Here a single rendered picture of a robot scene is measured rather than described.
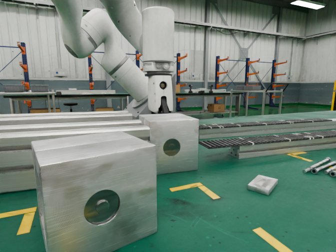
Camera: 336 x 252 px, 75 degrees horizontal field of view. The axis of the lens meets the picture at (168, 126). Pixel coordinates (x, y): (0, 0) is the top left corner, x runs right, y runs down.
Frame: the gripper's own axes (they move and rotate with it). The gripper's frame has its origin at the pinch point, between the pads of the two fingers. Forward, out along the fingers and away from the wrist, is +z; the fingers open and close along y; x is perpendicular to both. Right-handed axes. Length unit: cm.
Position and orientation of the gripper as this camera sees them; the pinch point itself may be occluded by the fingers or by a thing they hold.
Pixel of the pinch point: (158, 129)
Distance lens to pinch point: 62.3
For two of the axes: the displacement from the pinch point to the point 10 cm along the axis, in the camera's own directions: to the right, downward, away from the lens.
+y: -3.0, -1.7, 9.4
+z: 0.0, 9.8, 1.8
